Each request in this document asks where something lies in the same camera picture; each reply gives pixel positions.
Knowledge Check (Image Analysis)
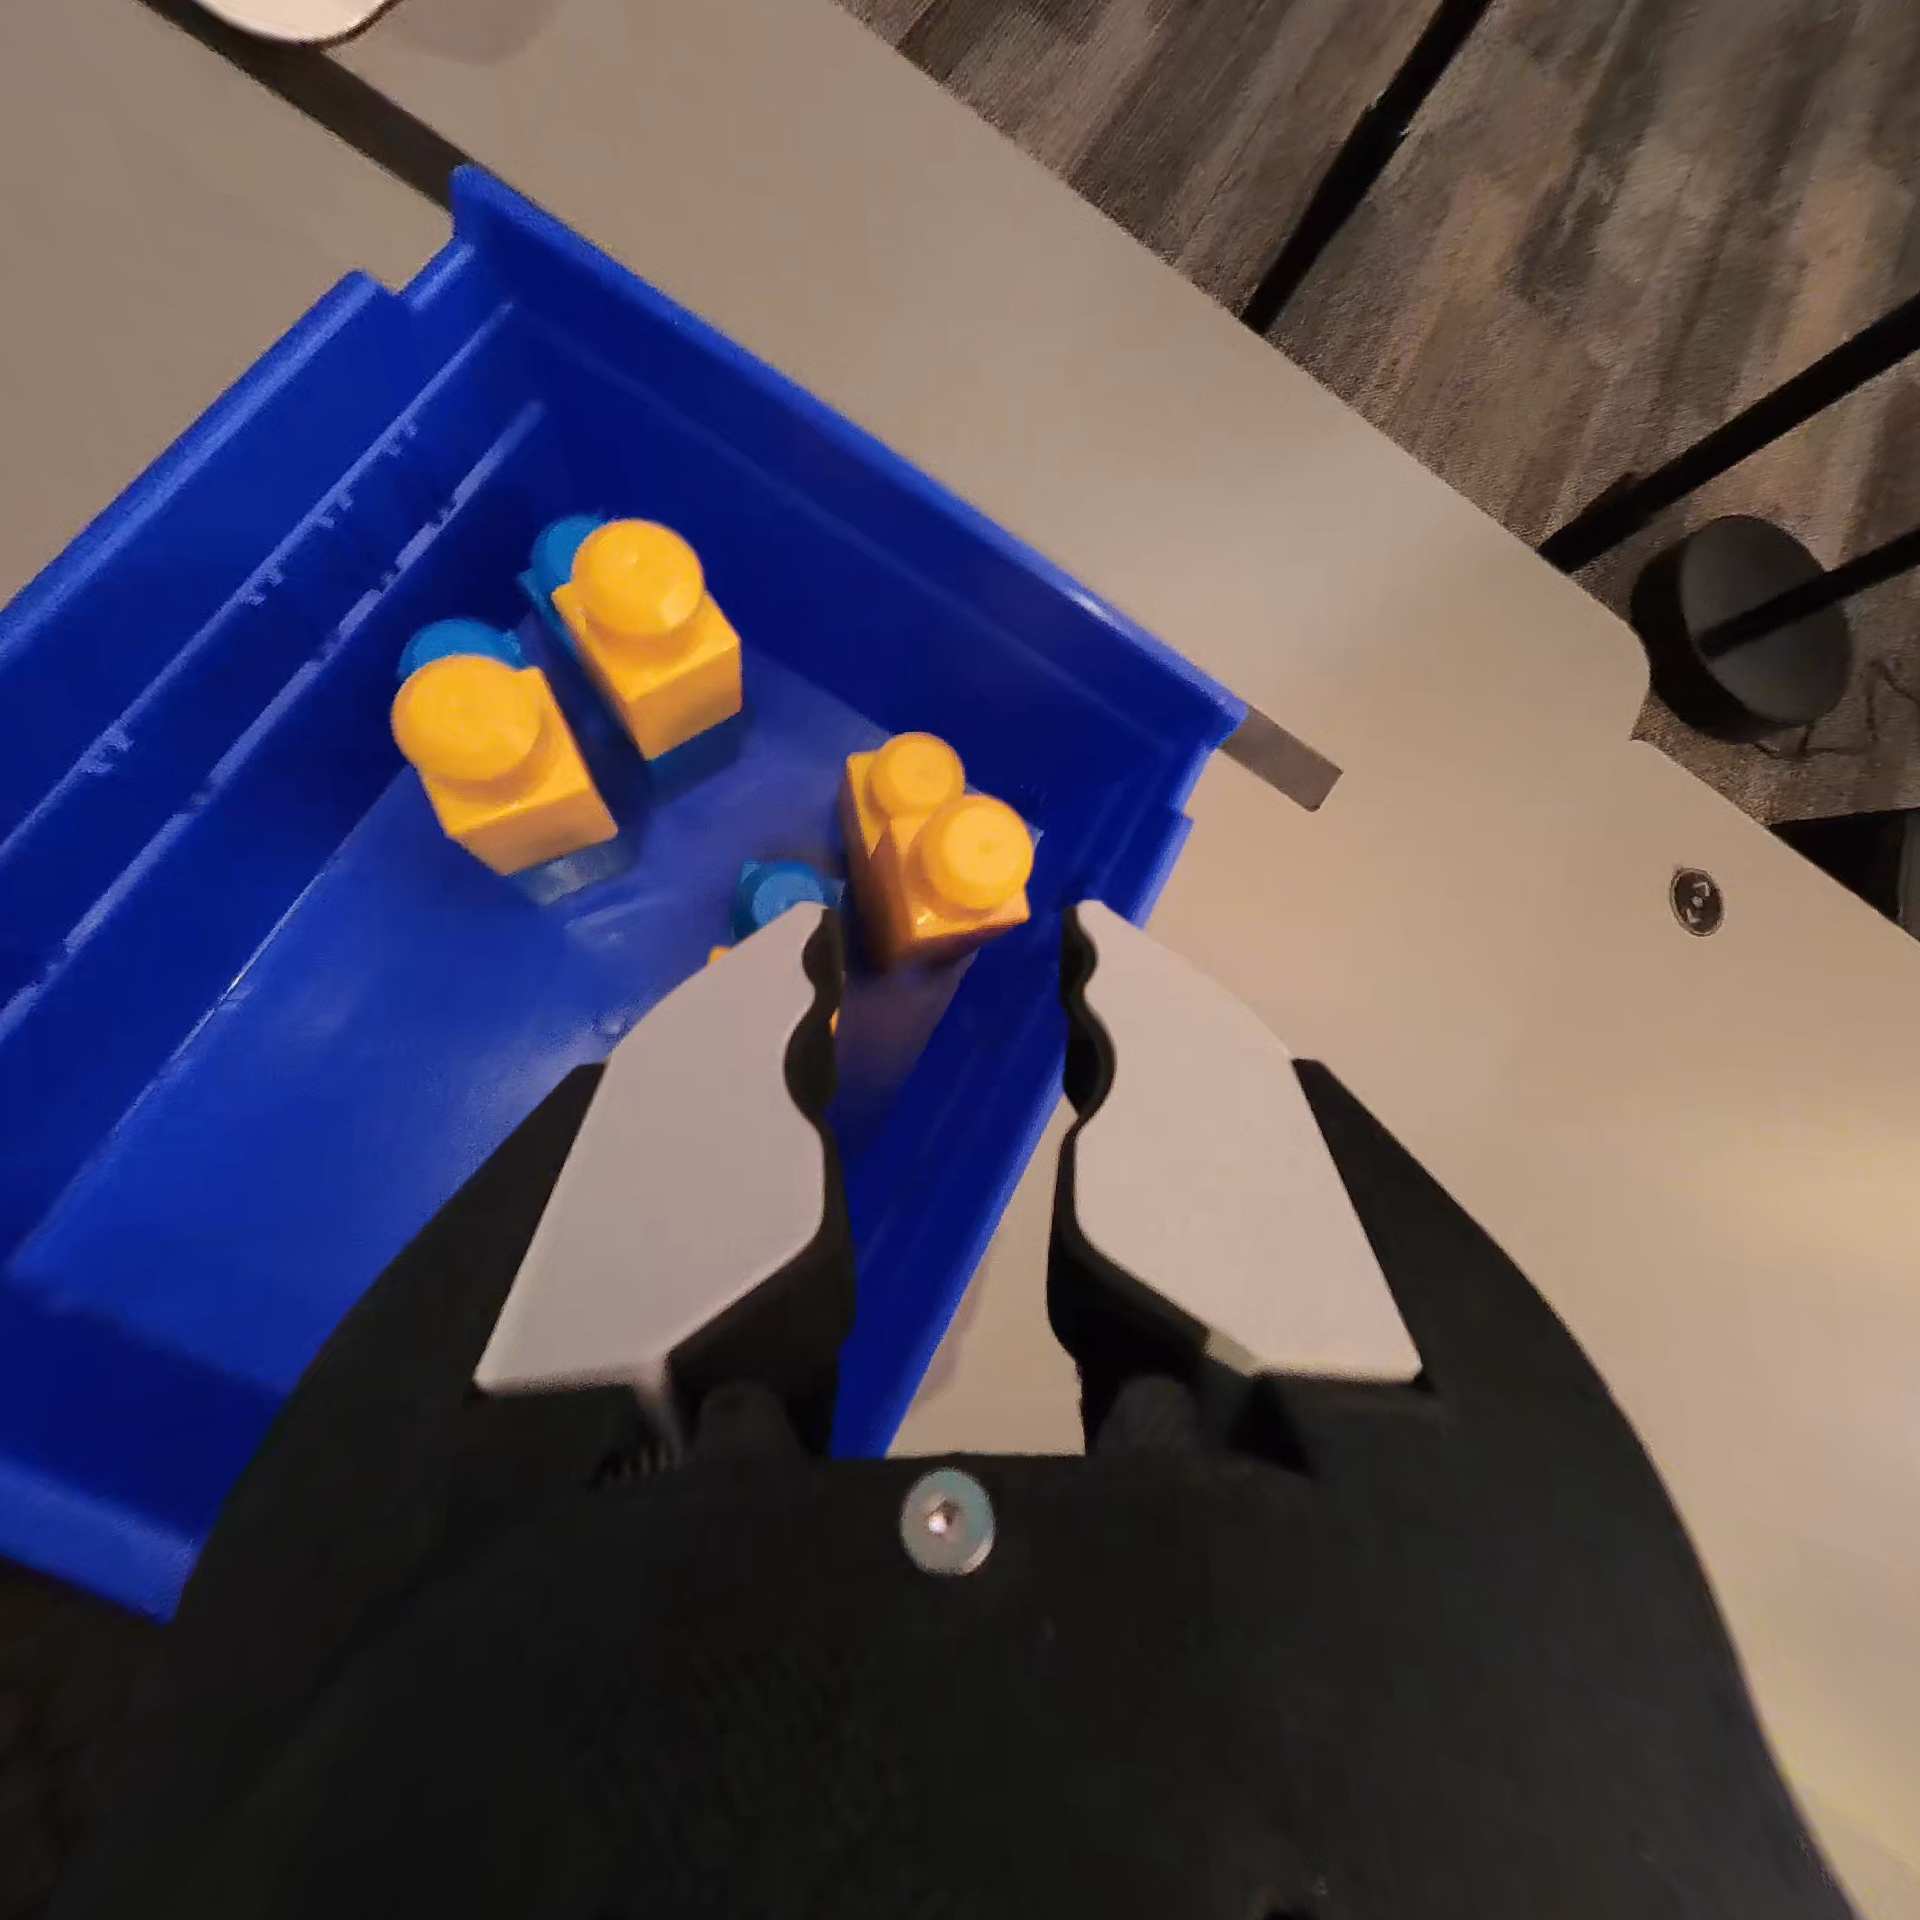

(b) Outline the blue plastic bin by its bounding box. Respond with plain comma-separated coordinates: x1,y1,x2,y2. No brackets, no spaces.
0,165,1250,1626

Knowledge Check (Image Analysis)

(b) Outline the yellow two-stud building block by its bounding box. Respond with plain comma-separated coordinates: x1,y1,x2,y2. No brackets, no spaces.
838,732,975,963

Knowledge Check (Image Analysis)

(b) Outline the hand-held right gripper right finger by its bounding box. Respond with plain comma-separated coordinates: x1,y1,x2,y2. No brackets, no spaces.
1049,901,1424,1438

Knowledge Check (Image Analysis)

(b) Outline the black metal frame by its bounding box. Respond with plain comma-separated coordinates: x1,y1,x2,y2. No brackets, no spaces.
1536,292,1920,577

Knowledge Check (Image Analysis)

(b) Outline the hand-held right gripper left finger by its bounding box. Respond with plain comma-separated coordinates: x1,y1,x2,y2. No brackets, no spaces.
470,902,857,1444

